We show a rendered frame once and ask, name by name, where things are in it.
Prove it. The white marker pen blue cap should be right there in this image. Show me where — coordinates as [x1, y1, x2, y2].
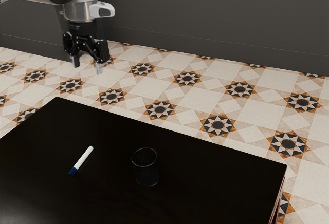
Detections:
[68, 145, 94, 178]

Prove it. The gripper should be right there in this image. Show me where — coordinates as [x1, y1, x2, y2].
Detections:
[62, 20, 109, 75]

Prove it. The black mesh pen holder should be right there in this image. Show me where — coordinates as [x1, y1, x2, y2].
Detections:
[131, 147, 160, 188]

